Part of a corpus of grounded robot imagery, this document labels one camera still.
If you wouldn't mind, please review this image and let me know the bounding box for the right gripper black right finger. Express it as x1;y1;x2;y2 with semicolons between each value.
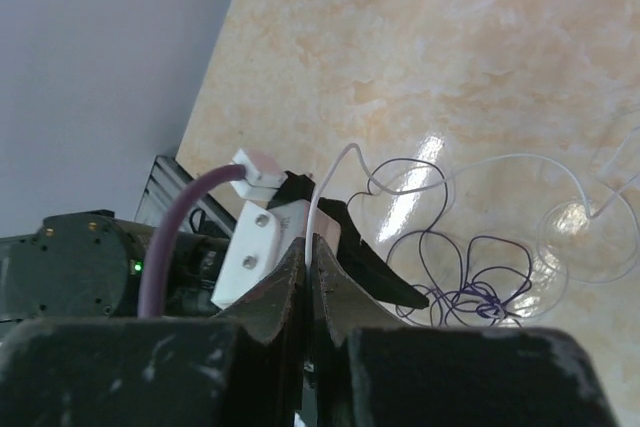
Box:
310;238;425;426

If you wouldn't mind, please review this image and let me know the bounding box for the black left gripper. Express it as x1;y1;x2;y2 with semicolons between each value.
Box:
210;171;429;308

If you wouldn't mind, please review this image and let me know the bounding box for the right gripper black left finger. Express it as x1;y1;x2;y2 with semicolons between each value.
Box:
207;237;306;407

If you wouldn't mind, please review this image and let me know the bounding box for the purple wire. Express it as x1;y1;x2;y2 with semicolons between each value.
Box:
347;159;534;329

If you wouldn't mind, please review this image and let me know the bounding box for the white thin wire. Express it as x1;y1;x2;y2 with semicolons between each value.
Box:
303;131;640;321

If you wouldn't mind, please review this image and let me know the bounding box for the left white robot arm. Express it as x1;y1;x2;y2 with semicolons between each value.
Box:
1;173;429;322

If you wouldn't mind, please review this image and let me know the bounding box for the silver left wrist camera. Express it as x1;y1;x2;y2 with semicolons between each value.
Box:
231;149;287;202

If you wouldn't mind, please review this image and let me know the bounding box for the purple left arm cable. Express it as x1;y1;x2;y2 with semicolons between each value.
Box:
137;164;246;319

